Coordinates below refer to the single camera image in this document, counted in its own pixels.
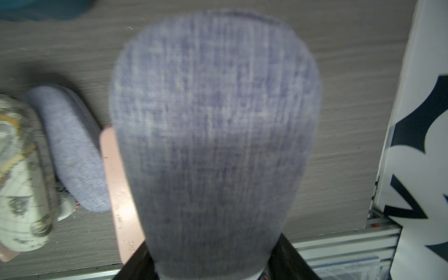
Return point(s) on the text print glasses case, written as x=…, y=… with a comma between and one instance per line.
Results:
x=66, y=202

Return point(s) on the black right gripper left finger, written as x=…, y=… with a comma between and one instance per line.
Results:
x=139, y=267

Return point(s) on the pink glasses case right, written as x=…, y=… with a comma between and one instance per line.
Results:
x=128, y=230

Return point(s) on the lavender fabric glasses case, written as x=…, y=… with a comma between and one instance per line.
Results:
x=73, y=136
x=215, y=115

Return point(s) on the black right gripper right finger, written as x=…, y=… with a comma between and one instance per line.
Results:
x=286, y=263

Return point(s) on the map print glasses case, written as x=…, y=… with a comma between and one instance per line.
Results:
x=29, y=200

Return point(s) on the teal plastic storage box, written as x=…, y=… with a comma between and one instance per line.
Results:
x=41, y=10

